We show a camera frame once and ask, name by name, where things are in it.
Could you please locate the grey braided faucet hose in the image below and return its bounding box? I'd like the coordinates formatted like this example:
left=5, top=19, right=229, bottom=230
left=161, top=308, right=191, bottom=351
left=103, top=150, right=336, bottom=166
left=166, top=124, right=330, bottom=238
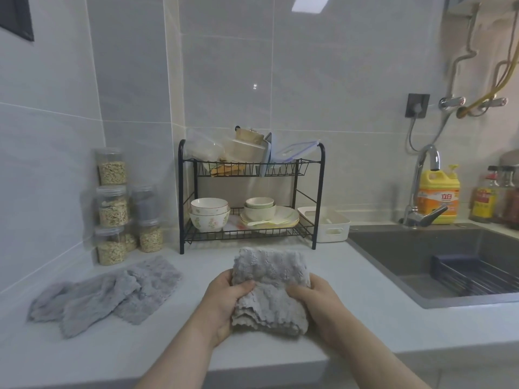
left=431, top=109, right=453, bottom=146

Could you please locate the black wall socket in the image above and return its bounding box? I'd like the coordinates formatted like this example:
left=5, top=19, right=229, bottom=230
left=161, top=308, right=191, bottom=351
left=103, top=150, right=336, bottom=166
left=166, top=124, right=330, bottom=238
left=404, top=92, right=431, bottom=119

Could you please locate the cream bowl green rim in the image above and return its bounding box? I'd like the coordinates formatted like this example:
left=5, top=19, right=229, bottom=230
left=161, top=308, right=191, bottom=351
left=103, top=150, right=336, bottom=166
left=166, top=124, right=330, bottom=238
left=243, top=204, right=277, bottom=222

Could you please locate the clear empty jar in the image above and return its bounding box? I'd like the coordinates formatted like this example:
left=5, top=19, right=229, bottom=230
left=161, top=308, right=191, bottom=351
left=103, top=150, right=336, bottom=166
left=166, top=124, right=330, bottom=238
left=129, top=184, right=160, bottom=222

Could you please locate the yellow detergent bottle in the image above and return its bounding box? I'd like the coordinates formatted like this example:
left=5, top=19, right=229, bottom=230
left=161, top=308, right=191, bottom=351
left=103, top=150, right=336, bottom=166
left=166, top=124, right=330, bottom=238
left=417, top=164, right=462, bottom=225

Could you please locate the person's right forearm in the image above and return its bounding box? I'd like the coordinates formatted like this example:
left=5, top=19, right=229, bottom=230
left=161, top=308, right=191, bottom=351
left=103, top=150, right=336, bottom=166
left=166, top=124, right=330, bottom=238
left=328, top=319, right=433, bottom=389

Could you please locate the grey blue container lid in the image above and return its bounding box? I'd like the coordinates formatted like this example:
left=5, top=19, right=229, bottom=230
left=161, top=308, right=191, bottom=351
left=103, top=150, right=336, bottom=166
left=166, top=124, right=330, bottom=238
left=259, top=132, right=273, bottom=177

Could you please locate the grey corrugated pipe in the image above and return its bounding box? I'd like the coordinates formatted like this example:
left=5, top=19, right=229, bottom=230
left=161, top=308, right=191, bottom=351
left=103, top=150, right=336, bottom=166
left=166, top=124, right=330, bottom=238
left=448, top=3, right=479, bottom=100
left=490, top=16, right=519, bottom=102

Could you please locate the sauce bottle yellow label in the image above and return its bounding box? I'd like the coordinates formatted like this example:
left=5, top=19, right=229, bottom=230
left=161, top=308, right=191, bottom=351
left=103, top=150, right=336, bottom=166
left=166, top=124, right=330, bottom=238
left=469, top=165, right=500, bottom=223

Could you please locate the chrome water valve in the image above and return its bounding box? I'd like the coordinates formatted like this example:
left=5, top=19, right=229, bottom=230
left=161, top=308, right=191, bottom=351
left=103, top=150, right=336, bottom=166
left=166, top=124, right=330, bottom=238
left=478, top=97, right=510, bottom=110
left=439, top=96, right=466, bottom=111

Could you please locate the small cream bowl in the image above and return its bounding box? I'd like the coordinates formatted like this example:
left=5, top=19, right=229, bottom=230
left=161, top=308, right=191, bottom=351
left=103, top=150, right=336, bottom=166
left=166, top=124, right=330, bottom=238
left=244, top=197, right=276, bottom=210

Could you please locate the grey power cable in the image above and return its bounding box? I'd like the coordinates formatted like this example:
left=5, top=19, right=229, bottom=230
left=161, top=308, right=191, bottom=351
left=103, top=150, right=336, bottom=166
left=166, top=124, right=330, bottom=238
left=407, top=116, right=421, bottom=152

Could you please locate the white floral bowl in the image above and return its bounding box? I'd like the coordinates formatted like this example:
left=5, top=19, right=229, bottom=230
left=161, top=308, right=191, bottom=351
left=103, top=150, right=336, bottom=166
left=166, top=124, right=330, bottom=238
left=189, top=208, right=232, bottom=233

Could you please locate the yellow gas hose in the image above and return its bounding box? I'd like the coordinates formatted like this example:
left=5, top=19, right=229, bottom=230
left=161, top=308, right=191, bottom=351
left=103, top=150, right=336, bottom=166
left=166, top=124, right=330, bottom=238
left=457, top=36, right=519, bottom=119

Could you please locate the person's right hand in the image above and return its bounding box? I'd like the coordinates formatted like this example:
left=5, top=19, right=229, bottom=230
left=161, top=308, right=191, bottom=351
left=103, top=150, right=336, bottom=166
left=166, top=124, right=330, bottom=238
left=285, top=273, right=356, bottom=353

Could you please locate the yellow orange cloth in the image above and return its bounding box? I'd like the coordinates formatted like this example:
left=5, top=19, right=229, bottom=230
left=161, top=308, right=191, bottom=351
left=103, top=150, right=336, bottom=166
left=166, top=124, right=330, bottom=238
left=210, top=162, right=246, bottom=177

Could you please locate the white bowl red rim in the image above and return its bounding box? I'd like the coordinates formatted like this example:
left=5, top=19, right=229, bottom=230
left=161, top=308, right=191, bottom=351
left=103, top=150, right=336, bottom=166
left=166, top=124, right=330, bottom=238
left=190, top=197, right=230, bottom=217

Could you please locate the grey wall cabinet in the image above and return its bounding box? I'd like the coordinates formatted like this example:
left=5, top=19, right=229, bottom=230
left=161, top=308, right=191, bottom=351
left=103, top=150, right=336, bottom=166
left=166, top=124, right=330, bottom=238
left=0, top=0, right=35, bottom=42

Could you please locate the pale yellow plate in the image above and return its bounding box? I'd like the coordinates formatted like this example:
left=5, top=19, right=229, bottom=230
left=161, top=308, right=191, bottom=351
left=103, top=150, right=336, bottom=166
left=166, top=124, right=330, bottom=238
left=239, top=220, right=300, bottom=230

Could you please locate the cream plate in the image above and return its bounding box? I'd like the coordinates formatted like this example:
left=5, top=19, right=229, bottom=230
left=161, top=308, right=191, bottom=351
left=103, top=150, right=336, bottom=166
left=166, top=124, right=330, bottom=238
left=239, top=205, right=301, bottom=228

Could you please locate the black wire dish rack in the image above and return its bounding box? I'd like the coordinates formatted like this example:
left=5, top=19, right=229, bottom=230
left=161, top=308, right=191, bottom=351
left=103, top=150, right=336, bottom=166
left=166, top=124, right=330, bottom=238
left=178, top=139, right=327, bottom=255

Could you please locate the grey kitchen sink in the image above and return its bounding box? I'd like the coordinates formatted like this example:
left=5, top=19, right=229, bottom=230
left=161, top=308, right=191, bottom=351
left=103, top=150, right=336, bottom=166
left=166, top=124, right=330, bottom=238
left=348, top=223, right=519, bottom=310

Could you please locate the chrome kitchen faucet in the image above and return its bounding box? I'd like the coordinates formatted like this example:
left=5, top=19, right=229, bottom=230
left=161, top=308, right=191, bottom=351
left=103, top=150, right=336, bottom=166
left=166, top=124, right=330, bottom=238
left=401, top=144, right=449, bottom=228

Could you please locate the dark blue sink rack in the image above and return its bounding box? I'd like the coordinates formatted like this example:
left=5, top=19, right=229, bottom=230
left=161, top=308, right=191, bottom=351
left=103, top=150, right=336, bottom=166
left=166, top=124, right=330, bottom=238
left=430, top=254, right=519, bottom=297

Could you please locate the grey fluffy towel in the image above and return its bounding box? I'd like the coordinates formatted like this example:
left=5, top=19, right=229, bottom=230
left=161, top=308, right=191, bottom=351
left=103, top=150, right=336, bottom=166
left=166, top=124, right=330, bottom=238
left=231, top=246, right=312, bottom=339
left=27, top=254, right=183, bottom=340

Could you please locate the person's left forearm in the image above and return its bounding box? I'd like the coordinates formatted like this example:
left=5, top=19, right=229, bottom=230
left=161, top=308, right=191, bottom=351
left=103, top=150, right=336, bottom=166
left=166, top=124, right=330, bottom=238
left=136, top=319, right=219, bottom=389

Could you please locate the white plastic basket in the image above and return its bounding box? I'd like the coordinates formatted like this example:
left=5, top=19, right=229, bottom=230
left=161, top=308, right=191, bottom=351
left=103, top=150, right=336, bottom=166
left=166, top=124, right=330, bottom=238
left=297, top=206, right=351, bottom=244

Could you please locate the person's left hand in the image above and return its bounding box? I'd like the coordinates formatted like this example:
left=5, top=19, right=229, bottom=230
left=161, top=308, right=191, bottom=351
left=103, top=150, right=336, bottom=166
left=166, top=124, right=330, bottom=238
left=194, top=269, right=256, bottom=348

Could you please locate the clear lid blue rim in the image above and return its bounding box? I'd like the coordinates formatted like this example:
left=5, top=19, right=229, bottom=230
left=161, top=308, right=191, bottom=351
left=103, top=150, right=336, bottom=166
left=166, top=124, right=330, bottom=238
left=272, top=140, right=321, bottom=163

